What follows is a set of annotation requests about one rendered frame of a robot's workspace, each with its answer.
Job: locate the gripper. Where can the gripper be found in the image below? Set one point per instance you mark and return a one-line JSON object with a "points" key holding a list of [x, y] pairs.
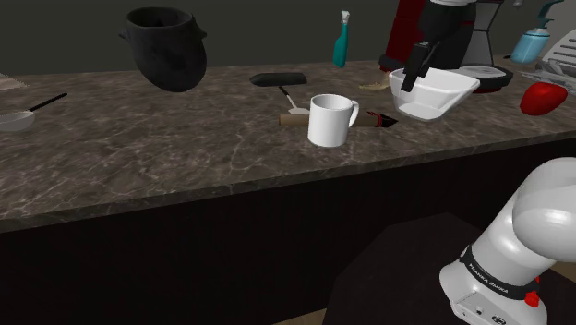
{"points": [[447, 31]]}

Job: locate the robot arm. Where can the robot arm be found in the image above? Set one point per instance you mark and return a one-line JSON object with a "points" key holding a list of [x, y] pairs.
{"points": [[508, 252]]}

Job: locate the red and black appliance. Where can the red and black appliance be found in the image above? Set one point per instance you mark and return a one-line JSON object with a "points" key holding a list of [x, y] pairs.
{"points": [[405, 31]]}

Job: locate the white square bowl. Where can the white square bowl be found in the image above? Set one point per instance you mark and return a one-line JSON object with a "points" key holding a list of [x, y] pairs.
{"points": [[432, 97]]}

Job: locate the tan brush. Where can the tan brush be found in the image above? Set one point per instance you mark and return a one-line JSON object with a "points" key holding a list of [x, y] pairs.
{"points": [[375, 84]]}

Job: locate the grey coffee pot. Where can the grey coffee pot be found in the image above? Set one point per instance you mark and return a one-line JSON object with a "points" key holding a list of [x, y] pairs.
{"points": [[483, 45]]}

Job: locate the round black white-topped dish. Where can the round black white-topped dish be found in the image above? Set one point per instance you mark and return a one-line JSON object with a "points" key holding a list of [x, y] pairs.
{"points": [[490, 75]]}

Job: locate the teal spray bottle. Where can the teal spray bottle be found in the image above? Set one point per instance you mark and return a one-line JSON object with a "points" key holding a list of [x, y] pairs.
{"points": [[340, 47]]}

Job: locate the white mug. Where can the white mug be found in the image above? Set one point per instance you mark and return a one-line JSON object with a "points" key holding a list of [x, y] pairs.
{"points": [[331, 123]]}

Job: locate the light blue spray bottle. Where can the light blue spray bottle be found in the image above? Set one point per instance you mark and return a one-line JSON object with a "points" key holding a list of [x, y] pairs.
{"points": [[531, 45]]}

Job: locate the red rounded object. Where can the red rounded object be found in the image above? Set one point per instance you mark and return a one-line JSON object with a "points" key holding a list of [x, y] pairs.
{"points": [[542, 99]]}

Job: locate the brown rolling pin red band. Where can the brown rolling pin red band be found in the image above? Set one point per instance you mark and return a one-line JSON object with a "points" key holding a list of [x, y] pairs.
{"points": [[292, 120]]}

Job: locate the flat black oblong block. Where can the flat black oblong block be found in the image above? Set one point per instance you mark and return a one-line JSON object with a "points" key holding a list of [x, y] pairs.
{"points": [[279, 79]]}

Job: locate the white dish rack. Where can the white dish rack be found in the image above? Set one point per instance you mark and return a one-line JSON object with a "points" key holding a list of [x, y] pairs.
{"points": [[560, 56]]}

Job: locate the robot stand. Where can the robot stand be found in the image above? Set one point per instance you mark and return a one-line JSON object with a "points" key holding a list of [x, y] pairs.
{"points": [[396, 270]]}

